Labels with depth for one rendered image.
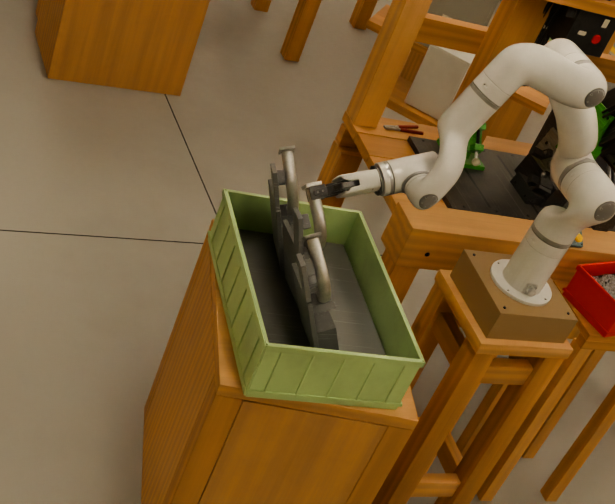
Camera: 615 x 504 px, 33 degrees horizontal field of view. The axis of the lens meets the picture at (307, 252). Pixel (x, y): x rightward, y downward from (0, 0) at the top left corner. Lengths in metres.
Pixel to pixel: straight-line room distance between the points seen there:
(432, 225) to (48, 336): 1.36
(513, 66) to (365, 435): 0.97
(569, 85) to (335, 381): 0.88
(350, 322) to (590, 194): 0.70
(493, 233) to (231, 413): 1.16
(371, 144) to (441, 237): 0.50
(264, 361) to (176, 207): 2.11
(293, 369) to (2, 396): 1.25
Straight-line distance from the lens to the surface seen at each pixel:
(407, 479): 3.28
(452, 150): 2.49
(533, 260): 2.94
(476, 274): 2.99
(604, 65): 4.03
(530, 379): 3.13
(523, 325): 2.96
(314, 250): 2.38
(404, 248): 3.18
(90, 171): 4.51
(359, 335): 2.71
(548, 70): 2.51
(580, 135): 2.69
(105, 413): 3.45
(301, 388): 2.50
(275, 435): 2.63
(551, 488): 3.91
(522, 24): 3.65
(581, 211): 2.80
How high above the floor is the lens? 2.44
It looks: 33 degrees down
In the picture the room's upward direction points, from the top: 23 degrees clockwise
